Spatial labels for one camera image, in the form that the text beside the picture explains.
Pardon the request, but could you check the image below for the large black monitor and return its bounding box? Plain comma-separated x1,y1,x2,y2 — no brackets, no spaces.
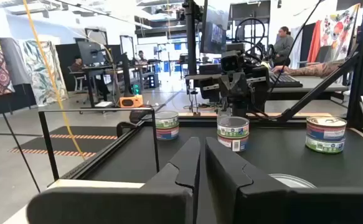
199,0,232,55

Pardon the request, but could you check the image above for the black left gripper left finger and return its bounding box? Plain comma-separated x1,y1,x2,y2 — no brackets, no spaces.
26,136,202,224

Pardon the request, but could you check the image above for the black computer monitor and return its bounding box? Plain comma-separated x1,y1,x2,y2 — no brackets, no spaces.
77,40,106,67

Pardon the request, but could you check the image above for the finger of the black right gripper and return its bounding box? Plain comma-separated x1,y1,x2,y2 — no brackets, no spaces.
218,72,234,106
233,72,248,106

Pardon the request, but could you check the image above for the grey cloth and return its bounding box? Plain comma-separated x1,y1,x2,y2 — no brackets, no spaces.
0,37,32,86

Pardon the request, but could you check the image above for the orange cloth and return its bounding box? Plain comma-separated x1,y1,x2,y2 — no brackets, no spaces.
306,20,323,63

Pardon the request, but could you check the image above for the office chair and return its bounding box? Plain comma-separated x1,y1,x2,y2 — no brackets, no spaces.
67,65,87,94

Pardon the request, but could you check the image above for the leaf print cloth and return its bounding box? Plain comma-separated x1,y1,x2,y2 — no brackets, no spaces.
18,39,69,106

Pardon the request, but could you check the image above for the yellow hanging cable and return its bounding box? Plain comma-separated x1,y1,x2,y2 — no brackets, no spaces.
22,0,87,161

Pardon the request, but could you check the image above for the black keyboard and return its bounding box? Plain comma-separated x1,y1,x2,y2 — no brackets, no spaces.
268,72,303,89

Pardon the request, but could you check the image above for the green label tuna can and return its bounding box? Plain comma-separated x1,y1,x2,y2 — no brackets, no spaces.
216,116,250,138
268,173,318,189
155,111,180,129
304,136,346,154

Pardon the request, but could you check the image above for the floral print cloth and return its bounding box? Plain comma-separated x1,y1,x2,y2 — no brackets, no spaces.
319,2,361,63

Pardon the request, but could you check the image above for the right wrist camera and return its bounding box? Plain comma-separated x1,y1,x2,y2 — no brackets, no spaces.
220,49,245,73

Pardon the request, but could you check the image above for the person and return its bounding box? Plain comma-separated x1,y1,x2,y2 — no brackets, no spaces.
273,26,295,68
136,49,149,68
70,55,110,96

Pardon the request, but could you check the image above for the person's forearm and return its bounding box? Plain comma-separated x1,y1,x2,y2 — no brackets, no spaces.
271,60,346,78

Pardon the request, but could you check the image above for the black hanging cable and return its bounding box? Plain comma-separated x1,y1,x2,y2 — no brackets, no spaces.
0,60,42,194

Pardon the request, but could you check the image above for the black table mat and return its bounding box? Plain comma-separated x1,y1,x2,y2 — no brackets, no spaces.
84,124,363,224

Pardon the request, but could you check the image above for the hazard striped floor mat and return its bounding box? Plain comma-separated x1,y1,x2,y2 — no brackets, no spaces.
8,125,119,159

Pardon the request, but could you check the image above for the grey desk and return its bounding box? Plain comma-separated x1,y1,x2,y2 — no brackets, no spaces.
266,75,350,101

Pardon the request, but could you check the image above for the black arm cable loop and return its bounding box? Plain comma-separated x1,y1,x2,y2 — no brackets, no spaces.
233,17,266,66

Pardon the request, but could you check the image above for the orange speaker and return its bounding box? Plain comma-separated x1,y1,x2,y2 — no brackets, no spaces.
118,95,144,109

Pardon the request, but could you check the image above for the black desk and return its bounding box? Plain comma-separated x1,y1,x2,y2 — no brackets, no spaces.
80,63,130,109

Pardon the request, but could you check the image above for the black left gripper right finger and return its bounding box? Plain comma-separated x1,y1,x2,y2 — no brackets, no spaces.
205,136,363,224

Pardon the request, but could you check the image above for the black stand pole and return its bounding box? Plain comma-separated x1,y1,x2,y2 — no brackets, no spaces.
182,0,200,75

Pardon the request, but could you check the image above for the black metal shelf frame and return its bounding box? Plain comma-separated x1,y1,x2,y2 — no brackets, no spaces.
37,106,161,182

